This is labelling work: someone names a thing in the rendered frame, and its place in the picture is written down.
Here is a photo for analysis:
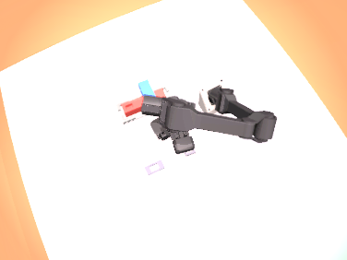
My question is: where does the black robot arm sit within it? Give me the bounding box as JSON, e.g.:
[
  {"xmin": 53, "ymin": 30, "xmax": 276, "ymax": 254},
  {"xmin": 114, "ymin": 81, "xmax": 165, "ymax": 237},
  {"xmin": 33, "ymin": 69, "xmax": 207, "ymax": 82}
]
[{"xmin": 141, "ymin": 85, "xmax": 277, "ymax": 144}]

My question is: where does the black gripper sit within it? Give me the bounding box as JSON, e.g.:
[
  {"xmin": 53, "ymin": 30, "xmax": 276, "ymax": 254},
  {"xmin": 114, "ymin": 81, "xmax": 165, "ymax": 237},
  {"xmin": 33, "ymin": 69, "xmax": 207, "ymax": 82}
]
[{"xmin": 168, "ymin": 95, "xmax": 195, "ymax": 155}]

